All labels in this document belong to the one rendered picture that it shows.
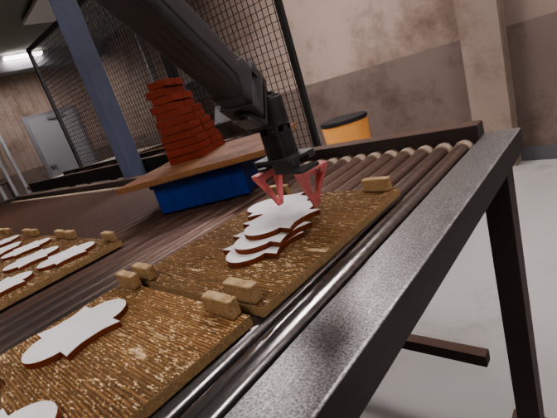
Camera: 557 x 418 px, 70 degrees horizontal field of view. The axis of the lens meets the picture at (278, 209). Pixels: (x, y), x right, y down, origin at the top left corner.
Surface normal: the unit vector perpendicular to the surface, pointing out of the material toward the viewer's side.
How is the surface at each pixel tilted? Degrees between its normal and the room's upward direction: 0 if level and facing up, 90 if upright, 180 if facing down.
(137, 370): 0
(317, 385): 0
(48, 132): 90
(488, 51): 90
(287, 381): 0
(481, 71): 90
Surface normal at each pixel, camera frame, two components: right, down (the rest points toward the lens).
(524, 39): -0.69, 0.40
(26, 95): 0.66, 0.02
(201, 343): -0.29, -0.91
